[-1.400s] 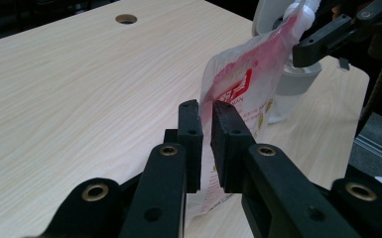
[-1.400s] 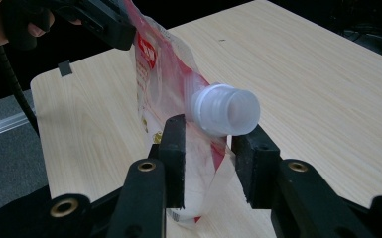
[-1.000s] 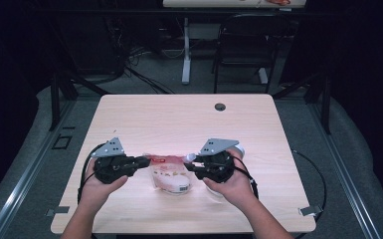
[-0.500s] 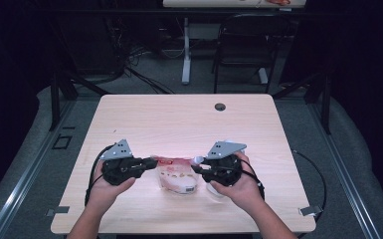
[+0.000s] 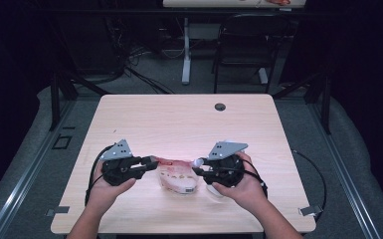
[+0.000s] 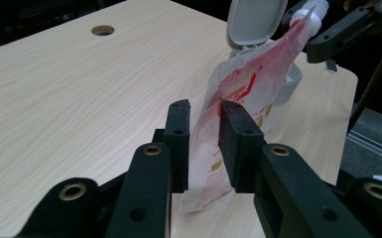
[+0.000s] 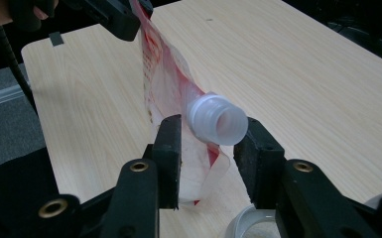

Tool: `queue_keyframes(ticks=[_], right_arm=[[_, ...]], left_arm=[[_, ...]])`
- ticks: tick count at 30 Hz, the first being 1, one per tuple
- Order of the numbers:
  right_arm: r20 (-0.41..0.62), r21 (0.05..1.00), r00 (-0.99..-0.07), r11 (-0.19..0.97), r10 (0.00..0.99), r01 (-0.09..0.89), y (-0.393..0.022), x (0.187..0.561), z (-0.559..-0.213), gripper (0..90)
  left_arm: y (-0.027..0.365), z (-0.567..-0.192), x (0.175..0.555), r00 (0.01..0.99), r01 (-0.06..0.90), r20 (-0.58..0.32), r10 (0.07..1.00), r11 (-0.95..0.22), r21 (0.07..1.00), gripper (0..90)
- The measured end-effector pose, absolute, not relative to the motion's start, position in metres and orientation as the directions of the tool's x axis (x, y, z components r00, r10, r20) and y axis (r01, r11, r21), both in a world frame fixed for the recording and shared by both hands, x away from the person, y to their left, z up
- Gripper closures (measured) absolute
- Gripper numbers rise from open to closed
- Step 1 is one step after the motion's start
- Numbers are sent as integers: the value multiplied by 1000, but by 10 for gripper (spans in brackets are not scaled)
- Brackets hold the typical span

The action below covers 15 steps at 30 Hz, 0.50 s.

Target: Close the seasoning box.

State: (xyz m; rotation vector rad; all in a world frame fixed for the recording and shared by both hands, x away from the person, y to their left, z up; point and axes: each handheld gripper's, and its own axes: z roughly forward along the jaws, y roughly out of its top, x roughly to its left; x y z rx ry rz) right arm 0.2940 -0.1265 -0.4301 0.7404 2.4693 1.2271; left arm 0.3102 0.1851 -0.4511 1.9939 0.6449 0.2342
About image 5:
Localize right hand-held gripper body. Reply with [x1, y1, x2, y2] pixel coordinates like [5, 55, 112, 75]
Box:
[203, 141, 249, 187]

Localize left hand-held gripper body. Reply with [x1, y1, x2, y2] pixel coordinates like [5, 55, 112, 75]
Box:
[99, 138, 143, 187]

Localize white flip-lid container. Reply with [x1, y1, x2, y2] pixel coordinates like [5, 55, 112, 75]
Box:
[206, 138, 238, 197]

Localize white red printed refill pouch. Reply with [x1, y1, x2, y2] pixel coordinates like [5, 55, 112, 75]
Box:
[152, 155, 203, 195]

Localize person's left hand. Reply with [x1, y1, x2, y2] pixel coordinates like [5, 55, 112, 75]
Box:
[88, 164, 137, 209]

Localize person's right hand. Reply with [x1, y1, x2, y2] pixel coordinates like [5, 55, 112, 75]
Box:
[212, 151, 269, 213]

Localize grey tape piece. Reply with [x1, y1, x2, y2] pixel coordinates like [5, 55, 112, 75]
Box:
[298, 204, 323, 217]
[45, 205, 71, 217]

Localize black metal stand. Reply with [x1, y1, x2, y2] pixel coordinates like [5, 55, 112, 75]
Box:
[48, 69, 110, 132]
[272, 71, 332, 135]

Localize black folding chair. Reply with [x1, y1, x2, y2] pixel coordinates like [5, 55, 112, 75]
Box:
[212, 13, 294, 95]

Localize dark curtain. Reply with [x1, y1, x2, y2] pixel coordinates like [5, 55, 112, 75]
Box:
[0, 0, 58, 200]
[291, 0, 383, 207]

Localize light wooden desk top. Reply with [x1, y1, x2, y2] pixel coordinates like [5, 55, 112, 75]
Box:
[162, 0, 307, 9]

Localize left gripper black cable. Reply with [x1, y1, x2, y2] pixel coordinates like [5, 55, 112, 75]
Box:
[84, 142, 115, 207]

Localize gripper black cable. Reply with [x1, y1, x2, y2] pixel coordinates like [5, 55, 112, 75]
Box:
[84, 142, 115, 207]
[242, 148, 327, 223]

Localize black floor socket frame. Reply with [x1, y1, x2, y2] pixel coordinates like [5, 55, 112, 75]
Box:
[52, 133, 74, 150]

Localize black floor cables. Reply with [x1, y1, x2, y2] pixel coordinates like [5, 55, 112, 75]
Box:
[105, 19, 175, 95]

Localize aluminium floor rail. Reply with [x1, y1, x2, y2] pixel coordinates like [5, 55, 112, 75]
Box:
[0, 99, 78, 239]
[307, 99, 382, 239]

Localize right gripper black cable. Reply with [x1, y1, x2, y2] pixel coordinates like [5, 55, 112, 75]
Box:
[242, 148, 327, 223]

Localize white desk frame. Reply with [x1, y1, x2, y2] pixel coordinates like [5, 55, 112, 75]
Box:
[181, 16, 270, 86]

